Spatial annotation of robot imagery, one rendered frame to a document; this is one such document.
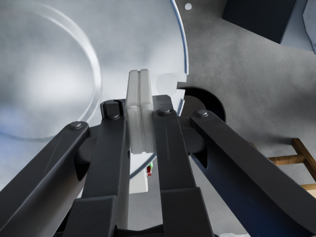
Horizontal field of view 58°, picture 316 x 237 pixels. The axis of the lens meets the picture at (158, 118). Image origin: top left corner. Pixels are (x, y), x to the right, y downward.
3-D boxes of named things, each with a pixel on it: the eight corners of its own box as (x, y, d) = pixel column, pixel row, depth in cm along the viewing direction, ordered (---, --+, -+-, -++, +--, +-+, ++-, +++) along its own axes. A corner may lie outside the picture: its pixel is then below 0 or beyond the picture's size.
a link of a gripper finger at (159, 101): (154, 132, 14) (216, 127, 14) (151, 94, 18) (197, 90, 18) (157, 158, 14) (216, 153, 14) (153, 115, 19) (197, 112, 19)
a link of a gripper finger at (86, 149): (129, 161, 14) (69, 167, 14) (131, 118, 19) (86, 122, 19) (125, 136, 14) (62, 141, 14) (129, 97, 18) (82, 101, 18)
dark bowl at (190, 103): (222, 76, 110) (227, 82, 103) (220, 143, 123) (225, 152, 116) (144, 84, 109) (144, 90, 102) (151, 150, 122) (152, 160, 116)
